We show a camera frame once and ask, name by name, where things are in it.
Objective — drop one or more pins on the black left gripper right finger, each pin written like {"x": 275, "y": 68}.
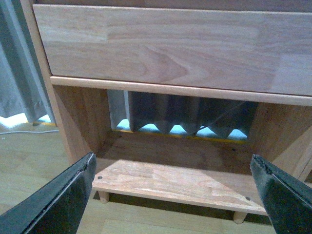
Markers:
{"x": 287, "y": 201}

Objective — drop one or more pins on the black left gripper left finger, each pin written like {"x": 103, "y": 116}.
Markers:
{"x": 57, "y": 207}

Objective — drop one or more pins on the wooden drawer front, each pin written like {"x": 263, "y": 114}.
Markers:
{"x": 253, "y": 51}

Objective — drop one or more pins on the wooden bookshelf cabinet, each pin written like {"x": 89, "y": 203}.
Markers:
{"x": 209, "y": 173}

